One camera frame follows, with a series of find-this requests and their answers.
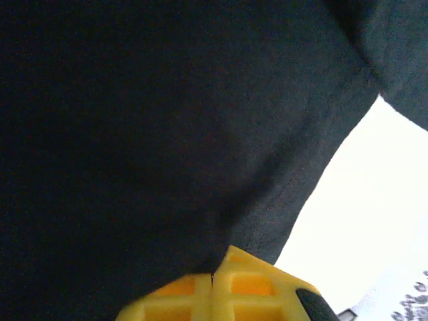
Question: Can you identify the black t-shirt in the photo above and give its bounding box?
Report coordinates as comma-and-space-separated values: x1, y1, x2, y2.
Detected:
0, 0, 428, 321

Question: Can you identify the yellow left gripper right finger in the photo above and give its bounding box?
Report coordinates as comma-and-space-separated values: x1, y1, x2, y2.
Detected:
213, 245, 322, 321

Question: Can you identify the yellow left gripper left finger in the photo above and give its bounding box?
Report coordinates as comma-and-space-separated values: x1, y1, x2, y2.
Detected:
115, 272, 213, 321

